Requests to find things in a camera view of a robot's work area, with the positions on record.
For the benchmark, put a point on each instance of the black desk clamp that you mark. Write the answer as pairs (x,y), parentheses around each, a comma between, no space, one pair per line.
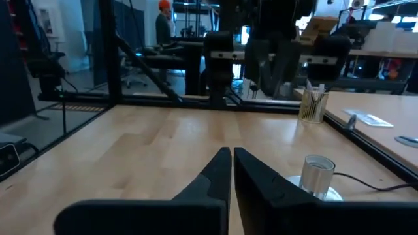
(351,123)

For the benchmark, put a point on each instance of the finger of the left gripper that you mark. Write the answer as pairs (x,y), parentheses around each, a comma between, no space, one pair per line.
(261,65)
(285,65)

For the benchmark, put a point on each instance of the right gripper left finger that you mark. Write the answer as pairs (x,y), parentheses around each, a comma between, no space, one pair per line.
(215,176)

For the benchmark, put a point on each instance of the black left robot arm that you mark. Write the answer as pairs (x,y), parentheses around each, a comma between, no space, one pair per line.
(271,16)

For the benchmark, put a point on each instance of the tall white box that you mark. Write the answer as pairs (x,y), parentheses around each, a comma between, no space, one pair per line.
(379,37)

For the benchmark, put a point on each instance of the wood side table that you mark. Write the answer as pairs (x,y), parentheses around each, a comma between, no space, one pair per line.
(382,53)

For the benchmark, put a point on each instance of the person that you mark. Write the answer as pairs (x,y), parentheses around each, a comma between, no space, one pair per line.
(163,29)

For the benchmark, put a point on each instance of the brown cardboard box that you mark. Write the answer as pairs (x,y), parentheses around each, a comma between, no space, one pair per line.
(321,26)

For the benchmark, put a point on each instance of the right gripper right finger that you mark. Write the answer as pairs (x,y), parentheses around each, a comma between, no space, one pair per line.
(251,176)

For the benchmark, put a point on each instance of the light wood desk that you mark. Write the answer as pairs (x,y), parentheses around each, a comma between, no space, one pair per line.
(375,104)

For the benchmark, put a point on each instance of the black office chair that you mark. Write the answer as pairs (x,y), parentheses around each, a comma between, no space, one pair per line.
(143,58)

